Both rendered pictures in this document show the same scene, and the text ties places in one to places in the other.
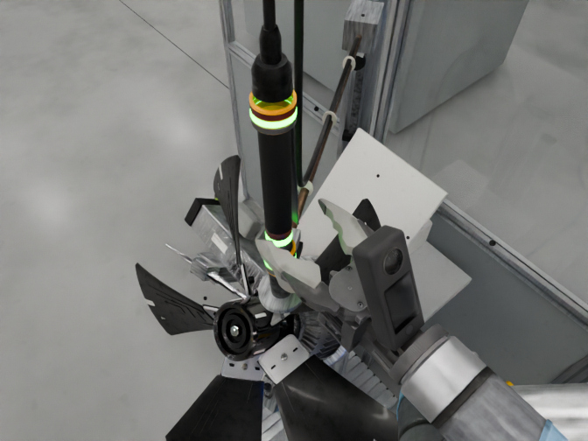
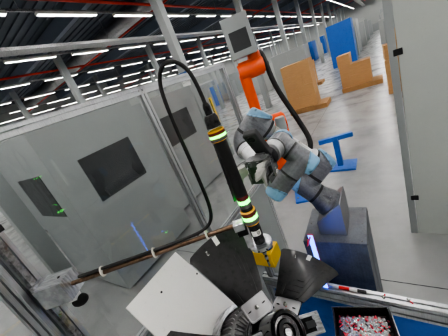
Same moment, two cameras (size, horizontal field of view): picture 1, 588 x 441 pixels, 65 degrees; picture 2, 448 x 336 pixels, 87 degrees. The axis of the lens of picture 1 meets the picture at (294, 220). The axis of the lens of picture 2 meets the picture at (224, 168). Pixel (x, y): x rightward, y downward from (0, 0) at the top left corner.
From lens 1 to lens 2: 0.77 m
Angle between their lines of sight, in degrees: 81
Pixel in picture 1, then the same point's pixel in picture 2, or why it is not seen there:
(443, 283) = not seen: hidden behind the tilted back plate
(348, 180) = (161, 315)
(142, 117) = not seen: outside the picture
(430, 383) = (276, 143)
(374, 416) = (286, 260)
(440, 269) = not seen: hidden behind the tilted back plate
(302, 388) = (294, 289)
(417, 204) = (179, 267)
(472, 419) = (279, 137)
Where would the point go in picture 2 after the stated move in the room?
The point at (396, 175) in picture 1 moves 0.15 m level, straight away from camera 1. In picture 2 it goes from (163, 279) to (128, 290)
